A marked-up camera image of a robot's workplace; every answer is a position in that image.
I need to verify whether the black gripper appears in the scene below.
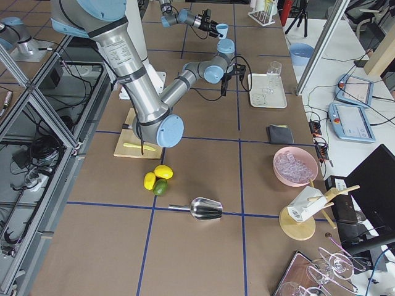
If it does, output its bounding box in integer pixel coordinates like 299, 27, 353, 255
220, 63, 246, 96
199, 9, 219, 38

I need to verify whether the light blue cup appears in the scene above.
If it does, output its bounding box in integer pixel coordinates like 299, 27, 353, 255
215, 23, 229, 39

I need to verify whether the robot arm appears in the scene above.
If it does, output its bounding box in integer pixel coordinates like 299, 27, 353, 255
51, 1, 236, 147
159, 1, 224, 38

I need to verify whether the blue bowl with fork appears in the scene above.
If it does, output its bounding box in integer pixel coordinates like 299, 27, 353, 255
289, 43, 314, 66

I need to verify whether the pink bowl with ice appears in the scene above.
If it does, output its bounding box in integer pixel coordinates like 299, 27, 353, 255
273, 146, 318, 187

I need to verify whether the metal ice scoop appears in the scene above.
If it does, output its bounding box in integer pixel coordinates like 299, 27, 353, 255
168, 197, 223, 220

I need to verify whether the cream bear tray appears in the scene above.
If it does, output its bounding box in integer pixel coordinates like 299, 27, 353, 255
247, 73, 288, 109

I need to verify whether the wine glass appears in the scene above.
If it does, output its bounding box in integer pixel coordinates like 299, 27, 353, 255
263, 61, 282, 94

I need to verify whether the grey folded cloth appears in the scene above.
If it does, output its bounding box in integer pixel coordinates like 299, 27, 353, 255
266, 125, 294, 144

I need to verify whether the yellow lemon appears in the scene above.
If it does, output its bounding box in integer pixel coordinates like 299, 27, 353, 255
154, 165, 173, 179
143, 172, 157, 191

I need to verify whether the wooden cutting board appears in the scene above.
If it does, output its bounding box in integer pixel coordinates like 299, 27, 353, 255
114, 108, 163, 160

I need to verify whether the yellow plastic knife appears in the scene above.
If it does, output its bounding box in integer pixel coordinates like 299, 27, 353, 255
123, 142, 156, 152

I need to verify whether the green lime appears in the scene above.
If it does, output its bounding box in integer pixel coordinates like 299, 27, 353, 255
152, 179, 168, 196

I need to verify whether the far blue teach pendant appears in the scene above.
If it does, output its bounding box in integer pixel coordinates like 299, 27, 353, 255
336, 75, 374, 108

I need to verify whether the blue teach pendant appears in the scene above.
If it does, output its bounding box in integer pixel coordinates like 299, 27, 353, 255
336, 75, 374, 108
328, 103, 376, 143

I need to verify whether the near blue teach pendant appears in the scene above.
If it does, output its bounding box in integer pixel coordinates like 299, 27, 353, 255
328, 103, 376, 143

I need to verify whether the white paper carton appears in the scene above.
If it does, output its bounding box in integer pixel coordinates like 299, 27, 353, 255
287, 186, 327, 223

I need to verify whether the wooden stand round base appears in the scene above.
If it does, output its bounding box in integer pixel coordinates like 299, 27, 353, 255
279, 185, 360, 241

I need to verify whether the black monitor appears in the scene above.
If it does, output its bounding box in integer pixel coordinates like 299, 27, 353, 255
333, 144, 394, 255

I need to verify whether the white wire cup rack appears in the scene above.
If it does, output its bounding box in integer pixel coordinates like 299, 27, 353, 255
247, 0, 278, 27

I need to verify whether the aluminium frame post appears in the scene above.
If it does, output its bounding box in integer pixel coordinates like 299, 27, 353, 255
296, 0, 350, 96

